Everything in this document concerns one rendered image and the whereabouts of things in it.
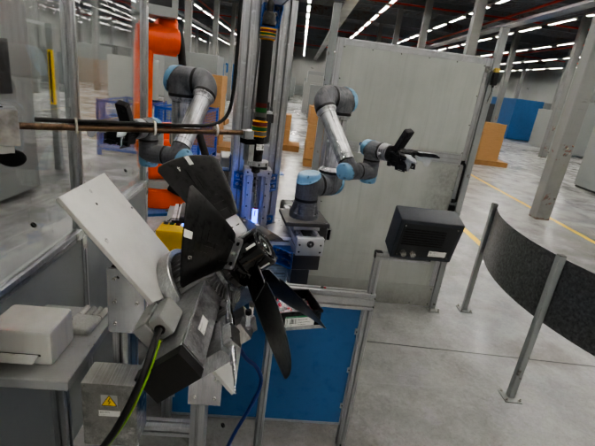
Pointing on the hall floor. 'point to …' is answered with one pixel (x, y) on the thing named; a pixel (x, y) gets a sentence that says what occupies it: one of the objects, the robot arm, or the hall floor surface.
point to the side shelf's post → (62, 418)
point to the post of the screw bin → (263, 394)
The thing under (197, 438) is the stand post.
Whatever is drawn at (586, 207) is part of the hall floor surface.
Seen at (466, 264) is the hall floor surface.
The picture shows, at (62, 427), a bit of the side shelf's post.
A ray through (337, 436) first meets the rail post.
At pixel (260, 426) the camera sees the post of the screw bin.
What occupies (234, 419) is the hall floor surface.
